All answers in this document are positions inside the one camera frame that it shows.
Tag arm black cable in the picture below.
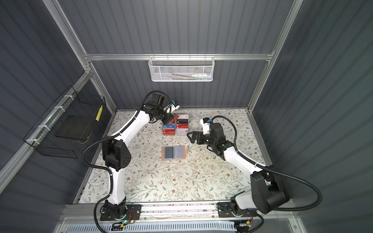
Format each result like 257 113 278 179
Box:
82 90 173 233
211 115 323 212

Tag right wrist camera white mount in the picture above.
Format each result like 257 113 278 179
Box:
200 117 211 135

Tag black pad in basket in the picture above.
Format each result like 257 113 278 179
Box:
55 116 91 140

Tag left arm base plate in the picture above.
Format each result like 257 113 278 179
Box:
100 203 142 221

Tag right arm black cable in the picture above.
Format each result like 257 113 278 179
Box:
211 115 323 212

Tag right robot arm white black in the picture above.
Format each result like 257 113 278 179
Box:
187 122 289 214

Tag pens in white basket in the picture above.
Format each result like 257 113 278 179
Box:
172 73 213 81

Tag blue VIP card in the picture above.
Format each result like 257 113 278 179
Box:
163 123 176 129

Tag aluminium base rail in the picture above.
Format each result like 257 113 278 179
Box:
59 199 295 225

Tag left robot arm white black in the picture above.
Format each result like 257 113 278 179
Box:
102 91 180 219

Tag white vented panel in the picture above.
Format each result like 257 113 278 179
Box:
65 221 237 233

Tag pink VIP card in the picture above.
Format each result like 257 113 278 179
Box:
177 114 189 119

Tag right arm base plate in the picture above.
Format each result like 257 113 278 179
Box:
216 202 257 218

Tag black wire basket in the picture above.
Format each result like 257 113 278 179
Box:
23 89 110 159

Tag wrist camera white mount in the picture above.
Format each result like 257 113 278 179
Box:
164 101 180 114
200 117 211 135

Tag pink leather card wallet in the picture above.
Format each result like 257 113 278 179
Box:
161 145 186 161

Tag yellow tag on basket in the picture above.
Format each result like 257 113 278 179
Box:
95 105 103 121

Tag white VIP diamond card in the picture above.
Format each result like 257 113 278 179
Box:
175 128 189 136

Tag clear acrylic card display stand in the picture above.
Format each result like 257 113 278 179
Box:
162 114 189 136

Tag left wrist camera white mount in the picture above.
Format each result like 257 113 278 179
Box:
164 101 180 114

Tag white wire mesh basket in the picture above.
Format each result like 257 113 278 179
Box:
148 57 215 82

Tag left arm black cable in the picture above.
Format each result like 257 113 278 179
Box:
82 90 173 233

